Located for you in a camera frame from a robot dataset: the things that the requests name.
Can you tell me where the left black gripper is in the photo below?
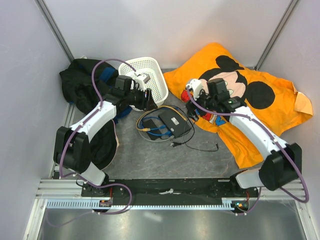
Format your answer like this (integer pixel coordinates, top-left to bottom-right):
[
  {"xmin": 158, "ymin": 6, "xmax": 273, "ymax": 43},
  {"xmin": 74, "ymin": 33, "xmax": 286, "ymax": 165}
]
[{"xmin": 124, "ymin": 85, "xmax": 158, "ymax": 112}]

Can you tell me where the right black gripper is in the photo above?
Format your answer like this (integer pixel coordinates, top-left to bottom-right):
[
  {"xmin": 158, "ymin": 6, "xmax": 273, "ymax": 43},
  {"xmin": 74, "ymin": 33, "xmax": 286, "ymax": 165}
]
[{"xmin": 185, "ymin": 86, "xmax": 218, "ymax": 122}]

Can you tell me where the black network switch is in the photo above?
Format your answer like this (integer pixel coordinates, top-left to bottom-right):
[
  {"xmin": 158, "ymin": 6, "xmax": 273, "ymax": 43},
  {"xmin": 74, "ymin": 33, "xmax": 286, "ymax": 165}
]
[{"xmin": 158, "ymin": 110, "xmax": 192, "ymax": 138}]

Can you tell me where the yellow ethernet cable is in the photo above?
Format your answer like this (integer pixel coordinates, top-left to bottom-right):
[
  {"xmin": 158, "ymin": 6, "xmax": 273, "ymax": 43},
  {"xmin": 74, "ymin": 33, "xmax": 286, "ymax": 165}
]
[{"xmin": 135, "ymin": 105, "xmax": 190, "ymax": 132}]

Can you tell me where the black power cable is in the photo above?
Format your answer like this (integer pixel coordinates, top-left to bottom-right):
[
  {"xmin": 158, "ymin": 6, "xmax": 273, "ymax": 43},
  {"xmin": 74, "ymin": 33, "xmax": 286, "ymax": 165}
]
[{"xmin": 169, "ymin": 117, "xmax": 220, "ymax": 153}]

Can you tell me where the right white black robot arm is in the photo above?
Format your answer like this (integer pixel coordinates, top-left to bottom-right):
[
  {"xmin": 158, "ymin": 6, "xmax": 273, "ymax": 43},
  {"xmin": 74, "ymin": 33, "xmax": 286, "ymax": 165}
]
[{"xmin": 186, "ymin": 78, "xmax": 302, "ymax": 197}]

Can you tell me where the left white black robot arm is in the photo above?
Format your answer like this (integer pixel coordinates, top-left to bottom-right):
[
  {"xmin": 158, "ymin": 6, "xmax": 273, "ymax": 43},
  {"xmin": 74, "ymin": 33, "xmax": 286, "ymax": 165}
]
[{"xmin": 53, "ymin": 73, "xmax": 158, "ymax": 197}]

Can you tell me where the black power adapter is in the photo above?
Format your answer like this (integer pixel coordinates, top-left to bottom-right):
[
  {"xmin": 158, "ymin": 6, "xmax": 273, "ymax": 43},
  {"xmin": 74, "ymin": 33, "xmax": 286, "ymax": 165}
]
[{"xmin": 141, "ymin": 117, "xmax": 167, "ymax": 141}]

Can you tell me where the white plastic basket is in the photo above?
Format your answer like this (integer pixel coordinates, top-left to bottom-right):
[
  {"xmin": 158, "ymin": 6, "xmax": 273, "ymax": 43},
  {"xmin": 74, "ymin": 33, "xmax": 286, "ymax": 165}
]
[{"xmin": 118, "ymin": 57, "xmax": 169, "ymax": 106}]

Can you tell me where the black round hat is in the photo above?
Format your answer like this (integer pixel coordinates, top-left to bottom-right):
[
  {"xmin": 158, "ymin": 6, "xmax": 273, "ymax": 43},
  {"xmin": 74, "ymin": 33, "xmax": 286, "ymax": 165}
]
[{"xmin": 90, "ymin": 120, "xmax": 119, "ymax": 170}]

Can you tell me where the black blue jacket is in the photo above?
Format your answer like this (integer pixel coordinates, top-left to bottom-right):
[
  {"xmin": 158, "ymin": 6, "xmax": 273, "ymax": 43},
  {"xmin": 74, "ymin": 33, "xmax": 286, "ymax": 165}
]
[{"xmin": 59, "ymin": 58, "xmax": 119, "ymax": 115}]

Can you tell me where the orange Mickey Mouse pillowcase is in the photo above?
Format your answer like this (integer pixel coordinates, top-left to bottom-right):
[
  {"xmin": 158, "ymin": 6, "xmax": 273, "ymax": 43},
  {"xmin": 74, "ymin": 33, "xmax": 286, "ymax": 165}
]
[{"xmin": 164, "ymin": 43, "xmax": 313, "ymax": 169}]

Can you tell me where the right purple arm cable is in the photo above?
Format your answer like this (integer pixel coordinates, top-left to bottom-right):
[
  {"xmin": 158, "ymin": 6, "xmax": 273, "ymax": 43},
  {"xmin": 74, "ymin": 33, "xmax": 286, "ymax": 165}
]
[{"xmin": 186, "ymin": 86, "xmax": 310, "ymax": 217}]

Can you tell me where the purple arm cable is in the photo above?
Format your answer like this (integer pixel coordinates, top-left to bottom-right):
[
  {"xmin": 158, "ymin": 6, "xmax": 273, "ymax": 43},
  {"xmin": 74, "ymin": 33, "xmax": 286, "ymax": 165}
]
[
  {"xmin": 186, "ymin": 86, "xmax": 310, "ymax": 217},
  {"xmin": 46, "ymin": 58, "xmax": 138, "ymax": 227}
]

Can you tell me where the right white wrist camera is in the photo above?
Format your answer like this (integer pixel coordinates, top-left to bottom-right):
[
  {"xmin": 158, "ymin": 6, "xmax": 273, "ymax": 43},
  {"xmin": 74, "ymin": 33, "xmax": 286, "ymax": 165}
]
[{"xmin": 186, "ymin": 78, "xmax": 209, "ymax": 100}]

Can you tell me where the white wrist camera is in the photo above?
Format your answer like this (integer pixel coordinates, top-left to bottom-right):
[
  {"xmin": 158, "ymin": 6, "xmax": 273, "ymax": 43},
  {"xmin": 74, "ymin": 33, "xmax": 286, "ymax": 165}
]
[
  {"xmin": 186, "ymin": 78, "xmax": 209, "ymax": 100},
  {"xmin": 133, "ymin": 73, "xmax": 151, "ymax": 91}
]

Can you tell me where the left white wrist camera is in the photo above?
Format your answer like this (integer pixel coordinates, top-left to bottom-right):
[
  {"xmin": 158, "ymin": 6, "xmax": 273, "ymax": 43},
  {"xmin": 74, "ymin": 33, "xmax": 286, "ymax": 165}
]
[{"xmin": 133, "ymin": 73, "xmax": 151, "ymax": 91}]

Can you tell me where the grey ethernet cable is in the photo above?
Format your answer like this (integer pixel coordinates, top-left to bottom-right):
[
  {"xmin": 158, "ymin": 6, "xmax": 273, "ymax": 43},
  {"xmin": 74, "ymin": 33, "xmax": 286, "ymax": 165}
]
[{"xmin": 138, "ymin": 129, "xmax": 173, "ymax": 143}]

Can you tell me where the blue ethernet cable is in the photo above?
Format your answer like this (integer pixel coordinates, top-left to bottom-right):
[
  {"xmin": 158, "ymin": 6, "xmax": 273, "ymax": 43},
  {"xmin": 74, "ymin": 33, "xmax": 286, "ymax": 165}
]
[{"xmin": 138, "ymin": 106, "xmax": 185, "ymax": 140}]

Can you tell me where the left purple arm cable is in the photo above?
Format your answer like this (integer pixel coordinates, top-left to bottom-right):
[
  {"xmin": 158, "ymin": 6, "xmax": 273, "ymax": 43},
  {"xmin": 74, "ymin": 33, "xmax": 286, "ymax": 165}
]
[{"xmin": 46, "ymin": 58, "xmax": 138, "ymax": 227}]

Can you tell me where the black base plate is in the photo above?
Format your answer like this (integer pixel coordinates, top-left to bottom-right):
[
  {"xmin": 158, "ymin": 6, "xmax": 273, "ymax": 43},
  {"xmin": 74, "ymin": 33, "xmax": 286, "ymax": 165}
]
[{"xmin": 81, "ymin": 178, "xmax": 259, "ymax": 205}]

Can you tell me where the grey slotted cable duct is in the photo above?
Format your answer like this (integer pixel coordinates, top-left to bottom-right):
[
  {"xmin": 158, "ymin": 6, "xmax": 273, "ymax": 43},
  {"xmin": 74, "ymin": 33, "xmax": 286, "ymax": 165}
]
[{"xmin": 46, "ymin": 199, "xmax": 235, "ymax": 211}]

